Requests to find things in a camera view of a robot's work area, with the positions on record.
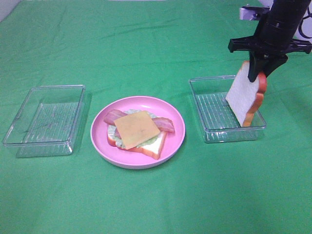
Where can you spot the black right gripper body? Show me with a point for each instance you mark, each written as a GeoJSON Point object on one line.
{"type": "Point", "coordinates": [272, 39]}

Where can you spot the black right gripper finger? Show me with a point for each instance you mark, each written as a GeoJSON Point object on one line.
{"type": "Point", "coordinates": [257, 63]}
{"type": "Point", "coordinates": [273, 62]}

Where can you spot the toast bread slice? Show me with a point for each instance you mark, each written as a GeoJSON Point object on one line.
{"type": "Point", "coordinates": [245, 97]}
{"type": "Point", "coordinates": [151, 148]}

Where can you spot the bacon strip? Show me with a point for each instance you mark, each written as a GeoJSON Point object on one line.
{"type": "Point", "coordinates": [164, 124]}
{"type": "Point", "coordinates": [110, 118]}

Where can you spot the yellow cheese slice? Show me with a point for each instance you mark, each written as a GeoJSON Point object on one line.
{"type": "Point", "coordinates": [136, 129]}

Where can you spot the green lettuce leaf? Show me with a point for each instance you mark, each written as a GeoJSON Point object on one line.
{"type": "Point", "coordinates": [131, 129]}

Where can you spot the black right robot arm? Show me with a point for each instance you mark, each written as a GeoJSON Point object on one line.
{"type": "Point", "coordinates": [286, 11]}

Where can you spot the right clear plastic container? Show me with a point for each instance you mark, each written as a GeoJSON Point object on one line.
{"type": "Point", "coordinates": [216, 119]}

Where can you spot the clear plastic container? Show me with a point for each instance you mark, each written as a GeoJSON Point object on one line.
{"type": "Point", "coordinates": [48, 122]}
{"type": "Point", "coordinates": [216, 119]}

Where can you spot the green tablecloth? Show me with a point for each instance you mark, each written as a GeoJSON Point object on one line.
{"type": "Point", "coordinates": [127, 48]}

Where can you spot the pink round plate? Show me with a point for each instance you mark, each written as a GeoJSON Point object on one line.
{"type": "Point", "coordinates": [133, 160]}

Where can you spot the left clear plastic container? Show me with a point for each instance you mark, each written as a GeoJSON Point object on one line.
{"type": "Point", "coordinates": [48, 122]}

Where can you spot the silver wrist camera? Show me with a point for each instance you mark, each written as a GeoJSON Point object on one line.
{"type": "Point", "coordinates": [248, 12]}

